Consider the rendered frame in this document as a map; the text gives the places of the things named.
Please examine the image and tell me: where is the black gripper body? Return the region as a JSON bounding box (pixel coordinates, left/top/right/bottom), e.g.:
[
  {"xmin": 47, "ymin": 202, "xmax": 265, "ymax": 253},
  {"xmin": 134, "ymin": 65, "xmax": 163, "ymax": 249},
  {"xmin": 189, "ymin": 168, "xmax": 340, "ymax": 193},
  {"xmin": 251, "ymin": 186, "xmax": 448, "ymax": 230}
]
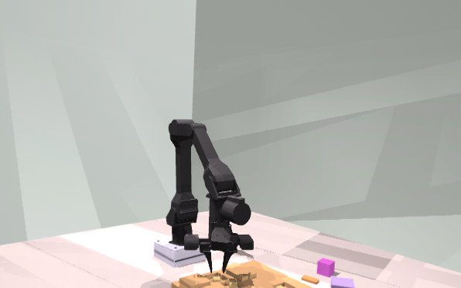
[{"xmin": 184, "ymin": 217, "xmax": 254, "ymax": 251}]

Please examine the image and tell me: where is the light purple block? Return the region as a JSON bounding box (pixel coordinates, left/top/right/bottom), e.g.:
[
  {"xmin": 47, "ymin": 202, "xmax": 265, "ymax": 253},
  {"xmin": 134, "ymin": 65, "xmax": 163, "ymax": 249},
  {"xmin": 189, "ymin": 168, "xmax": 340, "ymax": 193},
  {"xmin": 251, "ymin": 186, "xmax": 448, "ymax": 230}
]
[{"xmin": 331, "ymin": 276, "xmax": 355, "ymax": 288}]

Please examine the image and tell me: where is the pink cube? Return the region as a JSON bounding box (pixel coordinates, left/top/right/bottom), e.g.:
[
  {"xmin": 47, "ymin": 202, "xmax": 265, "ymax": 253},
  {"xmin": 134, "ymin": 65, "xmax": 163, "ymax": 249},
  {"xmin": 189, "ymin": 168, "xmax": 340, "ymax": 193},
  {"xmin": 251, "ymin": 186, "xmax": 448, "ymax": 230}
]
[{"xmin": 317, "ymin": 259, "xmax": 335, "ymax": 278}]

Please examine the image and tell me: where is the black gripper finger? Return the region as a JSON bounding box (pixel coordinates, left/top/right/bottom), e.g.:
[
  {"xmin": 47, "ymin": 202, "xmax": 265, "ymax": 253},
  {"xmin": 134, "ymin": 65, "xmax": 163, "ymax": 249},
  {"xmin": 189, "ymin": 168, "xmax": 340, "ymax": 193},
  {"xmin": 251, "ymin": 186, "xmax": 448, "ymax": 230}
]
[
  {"xmin": 200, "ymin": 251, "xmax": 213, "ymax": 273},
  {"xmin": 223, "ymin": 250, "xmax": 237, "ymax": 273}
]

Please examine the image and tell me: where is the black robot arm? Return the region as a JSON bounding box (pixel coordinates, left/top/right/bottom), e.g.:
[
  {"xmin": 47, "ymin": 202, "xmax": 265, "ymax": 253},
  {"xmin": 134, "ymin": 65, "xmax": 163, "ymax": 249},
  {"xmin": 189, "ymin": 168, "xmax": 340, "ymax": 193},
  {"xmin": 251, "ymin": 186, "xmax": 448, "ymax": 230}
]
[{"xmin": 166, "ymin": 119, "xmax": 251, "ymax": 252}]

